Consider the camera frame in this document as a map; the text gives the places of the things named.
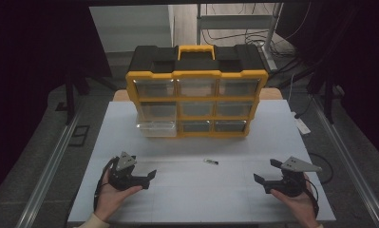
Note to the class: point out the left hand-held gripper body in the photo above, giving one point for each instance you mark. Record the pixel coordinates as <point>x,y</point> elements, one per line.
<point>124,177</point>

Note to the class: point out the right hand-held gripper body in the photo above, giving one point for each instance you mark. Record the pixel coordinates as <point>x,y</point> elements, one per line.
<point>291,183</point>

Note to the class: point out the clear plastic drawer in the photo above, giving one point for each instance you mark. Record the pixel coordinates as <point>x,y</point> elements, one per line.
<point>157,129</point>

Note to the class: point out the small black silver part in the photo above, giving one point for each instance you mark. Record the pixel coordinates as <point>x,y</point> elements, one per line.
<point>211,161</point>

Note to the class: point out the yellow black drawer organizer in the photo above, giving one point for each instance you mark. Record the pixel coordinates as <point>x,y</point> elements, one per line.
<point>193,65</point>

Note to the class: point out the person's right hand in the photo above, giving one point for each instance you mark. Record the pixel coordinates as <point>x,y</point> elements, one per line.
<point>299,204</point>

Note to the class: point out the person's left hand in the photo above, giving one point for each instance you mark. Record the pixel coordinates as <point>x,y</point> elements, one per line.
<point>111,199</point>

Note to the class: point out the white power strip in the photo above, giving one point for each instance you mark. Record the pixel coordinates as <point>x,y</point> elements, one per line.
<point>301,125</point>

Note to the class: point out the wooden table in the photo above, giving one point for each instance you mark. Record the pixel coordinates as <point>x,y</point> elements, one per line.
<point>271,94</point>

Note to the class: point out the black stand leg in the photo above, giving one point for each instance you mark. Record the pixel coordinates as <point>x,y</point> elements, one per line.
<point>70,98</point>
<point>329,98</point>

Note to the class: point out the dark curtain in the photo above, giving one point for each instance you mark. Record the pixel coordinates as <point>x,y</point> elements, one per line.
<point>361,63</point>
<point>35,63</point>

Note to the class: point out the grey metal stand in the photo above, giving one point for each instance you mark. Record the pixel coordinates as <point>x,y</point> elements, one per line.
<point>234,22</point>

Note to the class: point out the black floor socket frame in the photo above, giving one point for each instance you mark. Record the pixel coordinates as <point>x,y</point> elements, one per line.
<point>79,135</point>

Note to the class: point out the aluminium floor rail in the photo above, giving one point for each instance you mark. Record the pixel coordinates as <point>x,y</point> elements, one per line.
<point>47,177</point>
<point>351,167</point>

